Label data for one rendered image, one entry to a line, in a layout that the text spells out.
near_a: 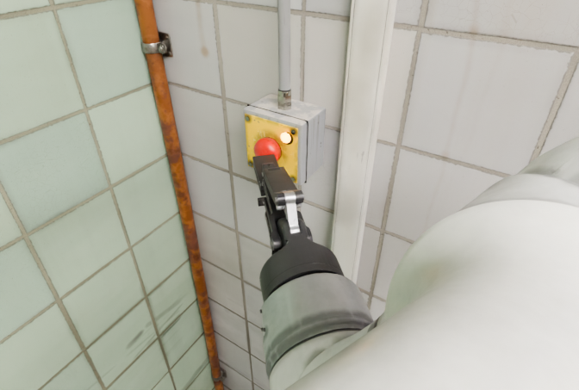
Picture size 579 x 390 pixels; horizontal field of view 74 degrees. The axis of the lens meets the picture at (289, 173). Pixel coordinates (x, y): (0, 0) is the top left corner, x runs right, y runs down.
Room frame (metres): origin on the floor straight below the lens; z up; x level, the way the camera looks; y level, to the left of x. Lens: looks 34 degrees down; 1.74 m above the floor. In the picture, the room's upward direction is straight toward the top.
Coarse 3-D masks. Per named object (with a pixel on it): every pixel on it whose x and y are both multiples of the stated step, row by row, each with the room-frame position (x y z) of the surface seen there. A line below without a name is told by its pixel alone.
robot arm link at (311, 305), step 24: (288, 288) 0.19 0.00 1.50; (312, 288) 0.19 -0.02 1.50; (336, 288) 0.19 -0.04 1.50; (264, 312) 0.19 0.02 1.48; (288, 312) 0.18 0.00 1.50; (312, 312) 0.17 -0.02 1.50; (336, 312) 0.17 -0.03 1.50; (360, 312) 0.18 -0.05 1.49; (264, 336) 0.17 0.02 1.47; (288, 336) 0.16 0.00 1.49; (312, 336) 0.15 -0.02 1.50
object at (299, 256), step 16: (288, 224) 0.27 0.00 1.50; (304, 224) 0.27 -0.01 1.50; (288, 240) 0.25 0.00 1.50; (304, 240) 0.25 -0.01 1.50; (272, 256) 0.24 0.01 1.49; (288, 256) 0.23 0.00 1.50; (304, 256) 0.23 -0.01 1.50; (320, 256) 0.23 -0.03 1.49; (272, 272) 0.22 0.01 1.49; (288, 272) 0.22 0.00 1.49; (304, 272) 0.21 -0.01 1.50; (320, 272) 0.22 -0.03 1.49; (336, 272) 0.22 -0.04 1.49; (272, 288) 0.21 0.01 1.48
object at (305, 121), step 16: (272, 96) 0.54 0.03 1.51; (256, 112) 0.49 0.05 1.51; (272, 112) 0.49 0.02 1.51; (288, 112) 0.49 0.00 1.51; (304, 112) 0.49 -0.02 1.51; (320, 112) 0.49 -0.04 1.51; (256, 128) 0.49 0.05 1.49; (272, 128) 0.47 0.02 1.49; (288, 128) 0.46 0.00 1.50; (304, 128) 0.45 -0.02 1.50; (320, 128) 0.49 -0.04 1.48; (304, 144) 0.45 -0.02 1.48; (320, 144) 0.49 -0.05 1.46; (288, 160) 0.46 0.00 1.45; (304, 160) 0.46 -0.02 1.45; (320, 160) 0.50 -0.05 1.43; (304, 176) 0.46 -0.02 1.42
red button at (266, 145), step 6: (264, 138) 0.47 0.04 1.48; (270, 138) 0.47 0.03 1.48; (258, 144) 0.46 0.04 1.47; (264, 144) 0.46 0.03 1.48; (270, 144) 0.46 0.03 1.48; (276, 144) 0.46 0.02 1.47; (258, 150) 0.46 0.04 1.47; (264, 150) 0.45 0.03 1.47; (270, 150) 0.45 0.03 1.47; (276, 150) 0.45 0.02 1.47; (276, 156) 0.45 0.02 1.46
